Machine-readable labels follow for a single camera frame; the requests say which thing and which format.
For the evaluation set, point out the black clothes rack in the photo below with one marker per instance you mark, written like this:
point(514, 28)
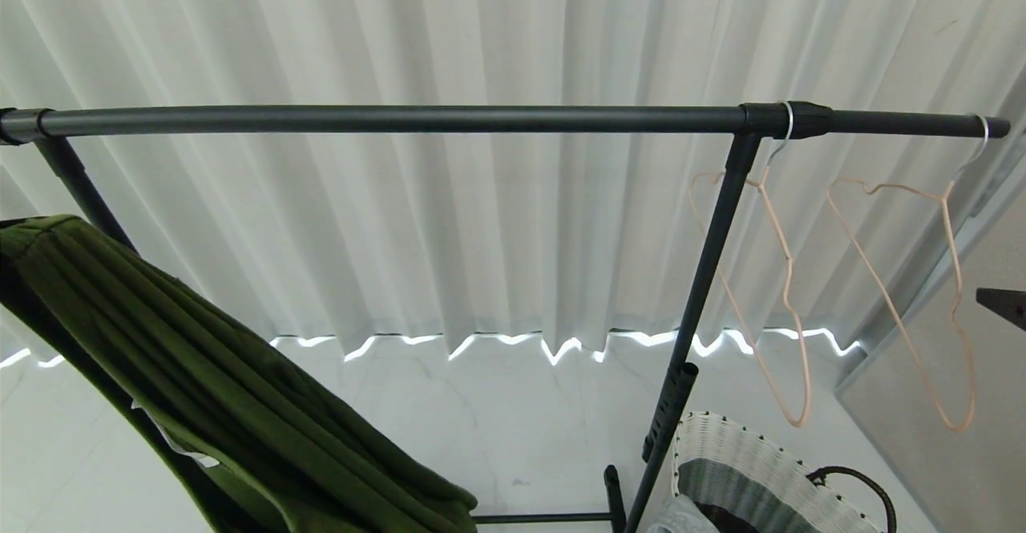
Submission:
point(401, 119)

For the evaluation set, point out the green printed shirt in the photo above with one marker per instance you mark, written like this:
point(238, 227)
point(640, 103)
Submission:
point(200, 373)

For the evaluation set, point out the white laundry basket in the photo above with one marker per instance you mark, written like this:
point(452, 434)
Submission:
point(745, 461)

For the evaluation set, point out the pale grey garment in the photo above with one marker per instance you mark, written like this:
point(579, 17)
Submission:
point(681, 517)

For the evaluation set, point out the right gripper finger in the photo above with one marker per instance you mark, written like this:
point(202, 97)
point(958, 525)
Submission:
point(1006, 307)

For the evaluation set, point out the pink clothes hanger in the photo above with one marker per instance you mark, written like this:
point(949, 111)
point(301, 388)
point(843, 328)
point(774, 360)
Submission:
point(890, 312)
point(741, 308)

